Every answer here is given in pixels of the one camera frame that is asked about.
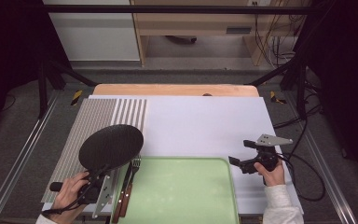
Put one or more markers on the person's left hand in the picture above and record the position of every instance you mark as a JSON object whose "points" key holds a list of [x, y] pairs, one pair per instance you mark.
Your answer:
{"points": [[66, 199]]}

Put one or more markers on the aluminium rail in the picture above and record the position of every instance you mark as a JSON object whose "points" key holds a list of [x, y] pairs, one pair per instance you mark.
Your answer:
{"points": [[18, 161], [329, 174]]}

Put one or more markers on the black metal stand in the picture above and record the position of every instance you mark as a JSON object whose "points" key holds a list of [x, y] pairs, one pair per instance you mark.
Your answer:
{"points": [[300, 93], [43, 93]]}

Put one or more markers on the white board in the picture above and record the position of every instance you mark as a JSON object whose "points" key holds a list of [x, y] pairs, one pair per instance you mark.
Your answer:
{"points": [[199, 124]]}

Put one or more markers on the green tray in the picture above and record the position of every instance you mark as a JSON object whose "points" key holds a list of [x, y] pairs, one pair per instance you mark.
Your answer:
{"points": [[183, 193]]}

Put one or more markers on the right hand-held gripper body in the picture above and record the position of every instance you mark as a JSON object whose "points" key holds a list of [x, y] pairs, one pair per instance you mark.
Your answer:
{"points": [[266, 156]]}

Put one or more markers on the black curtain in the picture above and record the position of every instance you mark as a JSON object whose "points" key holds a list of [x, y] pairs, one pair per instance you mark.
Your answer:
{"points": [[345, 62], [9, 46]]}

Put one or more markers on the person's right hand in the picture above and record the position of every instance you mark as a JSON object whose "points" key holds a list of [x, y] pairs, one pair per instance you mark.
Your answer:
{"points": [[276, 178]]}

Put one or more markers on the light wooden desk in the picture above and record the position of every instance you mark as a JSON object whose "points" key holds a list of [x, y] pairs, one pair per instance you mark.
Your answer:
{"points": [[199, 21]]}

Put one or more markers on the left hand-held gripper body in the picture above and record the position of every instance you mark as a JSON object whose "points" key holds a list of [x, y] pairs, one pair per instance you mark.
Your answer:
{"points": [[94, 193]]}

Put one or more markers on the black round plate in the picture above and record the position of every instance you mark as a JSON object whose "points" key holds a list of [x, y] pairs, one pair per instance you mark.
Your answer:
{"points": [[112, 146]]}

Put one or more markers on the yellow black tape marker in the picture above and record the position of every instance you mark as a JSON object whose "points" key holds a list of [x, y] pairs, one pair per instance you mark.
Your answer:
{"points": [[273, 97], [76, 97]]}

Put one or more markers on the white cabinet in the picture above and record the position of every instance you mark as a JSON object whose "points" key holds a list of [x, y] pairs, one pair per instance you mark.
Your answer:
{"points": [[96, 34]]}

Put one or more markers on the grey striped placemat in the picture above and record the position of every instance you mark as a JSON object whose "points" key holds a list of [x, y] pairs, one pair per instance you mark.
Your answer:
{"points": [[87, 130]]}

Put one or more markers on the black horizontal frame bar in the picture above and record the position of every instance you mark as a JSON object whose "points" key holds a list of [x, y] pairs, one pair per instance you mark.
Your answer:
{"points": [[167, 9]]}

